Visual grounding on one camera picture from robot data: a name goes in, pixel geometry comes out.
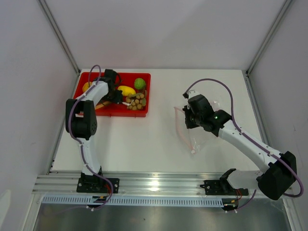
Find white slotted cable duct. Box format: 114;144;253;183
42;194;224;207

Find red plastic bin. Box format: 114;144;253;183
74;69;151;117

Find clear zip bag pink dots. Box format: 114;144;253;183
174;106;224;155

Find aluminium frame post right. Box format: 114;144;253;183
245;0;295;77

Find aluminium frame post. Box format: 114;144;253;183
245;0;295;77
37;0;80;74

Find yellow lemon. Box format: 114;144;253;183
82;82;92;93

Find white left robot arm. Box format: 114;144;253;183
65;69;123;193

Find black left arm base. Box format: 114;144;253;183
76;173;120;193

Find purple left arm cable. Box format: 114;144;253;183
54;64;114;216

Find longan bunch with leaves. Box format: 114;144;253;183
122;90;147;111

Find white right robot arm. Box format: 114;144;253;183
183;91;297;200

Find aluminium frame post left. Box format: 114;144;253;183
37;0;80;74

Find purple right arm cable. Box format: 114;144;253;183
184;78;304;214

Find yellow mango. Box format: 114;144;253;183
117;86;136;97

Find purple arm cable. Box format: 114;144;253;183
184;78;304;214
54;64;114;216

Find aluminium mounting rail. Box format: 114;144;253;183
31;172;265;197

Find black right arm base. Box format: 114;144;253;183
199;168;249;196

